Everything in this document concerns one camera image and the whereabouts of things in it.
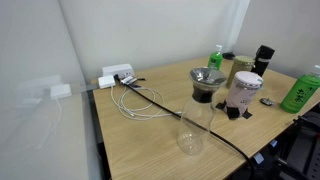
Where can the black thermos bottle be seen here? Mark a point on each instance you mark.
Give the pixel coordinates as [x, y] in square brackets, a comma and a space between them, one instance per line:
[263, 57]

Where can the small green tea bottle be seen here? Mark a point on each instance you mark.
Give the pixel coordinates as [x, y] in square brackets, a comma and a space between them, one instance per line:
[215, 58]

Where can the large green tea bottle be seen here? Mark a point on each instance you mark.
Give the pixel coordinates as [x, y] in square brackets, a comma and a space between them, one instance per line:
[301, 91]

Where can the small silver plug connector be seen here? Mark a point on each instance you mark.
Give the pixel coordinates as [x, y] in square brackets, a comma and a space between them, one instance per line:
[129, 80]

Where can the white power strip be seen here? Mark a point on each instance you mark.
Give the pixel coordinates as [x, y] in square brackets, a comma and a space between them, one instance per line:
[121, 70]

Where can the glass carafe with metal funnel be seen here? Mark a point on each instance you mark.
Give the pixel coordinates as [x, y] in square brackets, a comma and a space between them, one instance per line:
[198, 112]

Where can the white power adapter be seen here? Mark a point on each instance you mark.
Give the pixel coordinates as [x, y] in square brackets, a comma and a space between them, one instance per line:
[106, 81]

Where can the olive glass jar with lid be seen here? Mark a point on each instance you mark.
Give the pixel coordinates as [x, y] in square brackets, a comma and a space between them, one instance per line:
[241, 63]

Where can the small shiny metal object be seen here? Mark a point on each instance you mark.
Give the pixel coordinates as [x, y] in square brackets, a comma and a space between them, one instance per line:
[267, 101]

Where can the black round object by wall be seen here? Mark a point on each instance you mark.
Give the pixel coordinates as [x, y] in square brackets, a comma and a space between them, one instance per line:
[228, 56]

